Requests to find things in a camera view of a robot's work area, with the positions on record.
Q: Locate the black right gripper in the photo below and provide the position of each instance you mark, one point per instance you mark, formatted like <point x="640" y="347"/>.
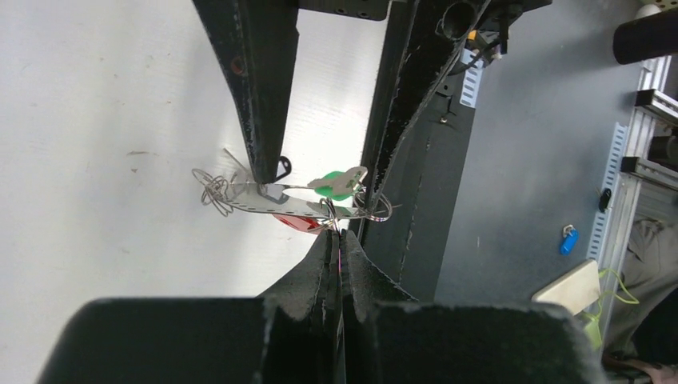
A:
<point x="423" y="41"/>

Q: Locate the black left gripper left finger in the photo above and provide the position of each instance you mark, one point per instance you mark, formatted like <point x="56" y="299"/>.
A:
<point x="285" y="335"/>

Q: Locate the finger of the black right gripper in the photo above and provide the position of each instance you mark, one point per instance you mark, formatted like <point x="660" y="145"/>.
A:
<point x="255" y="43"/>

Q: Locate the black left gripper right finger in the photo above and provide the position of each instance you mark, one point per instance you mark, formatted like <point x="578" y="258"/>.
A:
<point x="392" y="338"/>

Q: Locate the key with green tag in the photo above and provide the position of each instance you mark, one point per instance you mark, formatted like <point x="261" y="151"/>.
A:
<point x="339" y="185"/>

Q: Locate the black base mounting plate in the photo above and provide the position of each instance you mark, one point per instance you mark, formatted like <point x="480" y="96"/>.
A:
<point x="423" y="187"/>

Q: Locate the key with black tag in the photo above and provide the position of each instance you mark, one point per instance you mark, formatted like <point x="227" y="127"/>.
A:
<point x="284" y="168"/>

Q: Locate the white smartphone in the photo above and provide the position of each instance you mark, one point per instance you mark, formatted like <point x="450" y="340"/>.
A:
<point x="575" y="290"/>

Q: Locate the black key fob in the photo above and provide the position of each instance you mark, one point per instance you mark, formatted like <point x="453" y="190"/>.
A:
<point x="605" y="200"/>

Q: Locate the seated person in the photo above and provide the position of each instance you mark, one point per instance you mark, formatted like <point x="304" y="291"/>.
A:
<point x="643" y="336"/>

